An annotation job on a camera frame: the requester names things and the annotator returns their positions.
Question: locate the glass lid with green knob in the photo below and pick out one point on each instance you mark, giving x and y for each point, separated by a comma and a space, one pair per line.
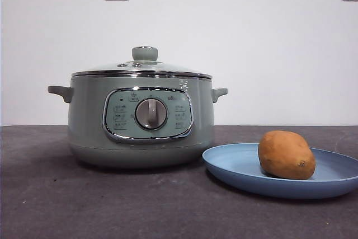
144, 53

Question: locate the brown potato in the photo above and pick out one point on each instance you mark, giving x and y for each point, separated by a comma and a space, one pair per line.
285, 155

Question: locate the blue round plate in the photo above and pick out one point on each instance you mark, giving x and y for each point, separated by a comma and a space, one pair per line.
235, 166

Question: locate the pale green electric steamer pot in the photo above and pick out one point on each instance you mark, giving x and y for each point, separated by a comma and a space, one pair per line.
89, 127

